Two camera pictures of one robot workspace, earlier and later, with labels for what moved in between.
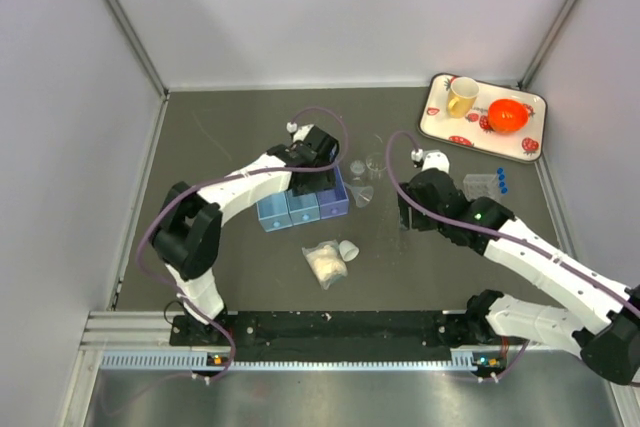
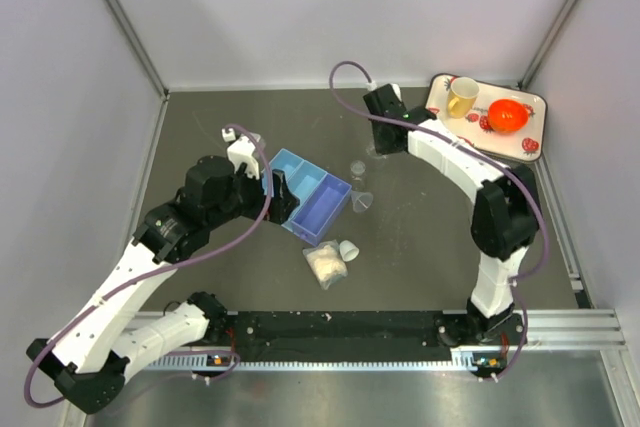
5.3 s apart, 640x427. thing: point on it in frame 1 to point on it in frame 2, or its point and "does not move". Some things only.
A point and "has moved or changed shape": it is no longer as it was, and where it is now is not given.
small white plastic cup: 348,250 does not move
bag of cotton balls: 326,262 does not move
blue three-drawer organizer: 290,209 has moved or changed shape
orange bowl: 507,115 does not move
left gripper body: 320,181 to 250,199
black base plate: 337,336 does not move
